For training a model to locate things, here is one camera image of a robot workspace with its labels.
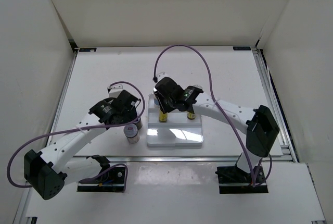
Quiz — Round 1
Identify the dark spice jar red label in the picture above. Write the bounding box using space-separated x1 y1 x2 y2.
133 117 143 130

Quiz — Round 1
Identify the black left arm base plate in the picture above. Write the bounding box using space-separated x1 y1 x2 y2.
76 164 129 193

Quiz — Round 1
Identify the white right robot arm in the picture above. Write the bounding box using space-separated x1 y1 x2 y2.
153 76 280 182

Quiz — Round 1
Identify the yellow label brown sauce bottle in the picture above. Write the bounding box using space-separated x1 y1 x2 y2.
158 109 168 122

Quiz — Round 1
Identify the aluminium table frame rail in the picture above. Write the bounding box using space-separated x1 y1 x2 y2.
25 46 326 223

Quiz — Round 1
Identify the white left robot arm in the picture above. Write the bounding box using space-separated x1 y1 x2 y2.
24 90 140 200

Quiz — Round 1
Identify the white granule jar blue label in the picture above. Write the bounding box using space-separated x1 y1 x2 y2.
153 91 160 106

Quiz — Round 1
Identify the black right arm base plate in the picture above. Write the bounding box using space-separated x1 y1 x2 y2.
215 166 268 194

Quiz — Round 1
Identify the grey spice jar silver lid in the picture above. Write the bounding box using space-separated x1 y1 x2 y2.
123 123 140 144

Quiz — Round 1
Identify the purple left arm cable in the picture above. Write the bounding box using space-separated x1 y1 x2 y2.
7 81 145 192

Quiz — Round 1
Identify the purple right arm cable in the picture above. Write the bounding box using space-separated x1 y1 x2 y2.
151 44 273 188

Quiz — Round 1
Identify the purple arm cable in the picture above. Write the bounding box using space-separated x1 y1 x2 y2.
7 81 145 192
151 44 273 188

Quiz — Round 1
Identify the white plastic organizer tray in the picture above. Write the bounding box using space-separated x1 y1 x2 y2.
146 94 203 148

